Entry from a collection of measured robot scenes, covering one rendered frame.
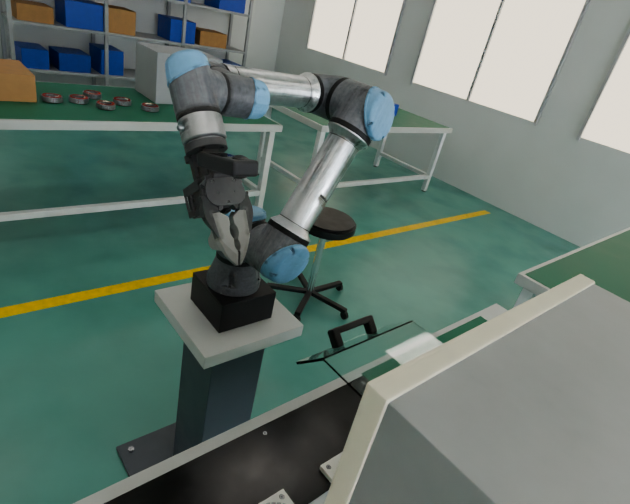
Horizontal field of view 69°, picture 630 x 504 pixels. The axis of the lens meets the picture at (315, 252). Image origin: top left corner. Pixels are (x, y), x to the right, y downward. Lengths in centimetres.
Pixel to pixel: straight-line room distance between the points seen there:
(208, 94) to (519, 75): 502
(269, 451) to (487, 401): 66
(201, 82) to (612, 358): 68
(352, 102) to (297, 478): 83
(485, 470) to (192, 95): 67
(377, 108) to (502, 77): 467
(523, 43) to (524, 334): 527
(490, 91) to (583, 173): 137
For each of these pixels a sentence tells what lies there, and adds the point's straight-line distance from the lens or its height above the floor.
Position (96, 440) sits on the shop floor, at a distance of 201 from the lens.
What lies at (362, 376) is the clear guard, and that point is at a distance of 76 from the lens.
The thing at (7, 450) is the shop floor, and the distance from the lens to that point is 205.
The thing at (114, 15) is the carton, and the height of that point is 98.
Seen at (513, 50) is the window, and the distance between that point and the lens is 574.
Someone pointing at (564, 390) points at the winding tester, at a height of 132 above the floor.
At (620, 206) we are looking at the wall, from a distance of 528.
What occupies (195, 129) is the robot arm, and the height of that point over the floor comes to 135.
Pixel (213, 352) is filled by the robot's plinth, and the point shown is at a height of 75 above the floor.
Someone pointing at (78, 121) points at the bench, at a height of 75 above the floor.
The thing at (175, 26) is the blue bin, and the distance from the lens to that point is 700.
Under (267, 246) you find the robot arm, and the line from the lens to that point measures 110.
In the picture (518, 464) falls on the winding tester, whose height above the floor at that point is 132.
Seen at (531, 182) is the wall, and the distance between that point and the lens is 555.
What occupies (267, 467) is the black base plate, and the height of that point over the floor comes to 77.
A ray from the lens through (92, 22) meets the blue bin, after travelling 664.
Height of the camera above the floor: 156
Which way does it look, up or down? 28 degrees down
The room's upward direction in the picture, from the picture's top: 13 degrees clockwise
